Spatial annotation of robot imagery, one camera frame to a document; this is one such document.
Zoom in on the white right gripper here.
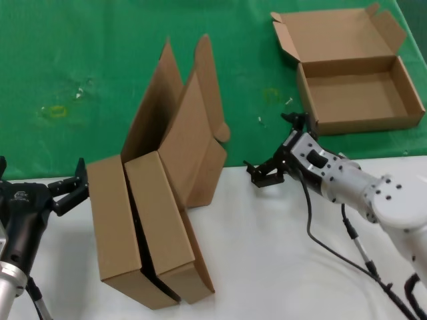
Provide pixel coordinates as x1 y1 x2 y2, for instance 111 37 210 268
243 111 368 205

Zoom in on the brown corrugated cardboard box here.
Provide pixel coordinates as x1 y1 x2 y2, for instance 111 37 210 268
270 2 426 137
124 33 232 305
85 35 185 311

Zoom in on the black cable with grey sleeve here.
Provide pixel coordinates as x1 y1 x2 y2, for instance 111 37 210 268
25 276 54 320

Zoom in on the black cable with metal connector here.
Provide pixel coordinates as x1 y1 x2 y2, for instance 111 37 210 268
340 202 418 320

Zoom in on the green tablecloth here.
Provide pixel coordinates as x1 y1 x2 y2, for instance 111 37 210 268
0 0 427 183

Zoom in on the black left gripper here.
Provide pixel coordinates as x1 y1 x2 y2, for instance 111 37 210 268
0 155 90 277

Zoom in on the thick black cable loop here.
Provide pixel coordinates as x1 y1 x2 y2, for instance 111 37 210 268
404 272 427 320

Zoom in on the thin black cable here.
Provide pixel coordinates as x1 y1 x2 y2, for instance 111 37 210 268
300 173 416 320

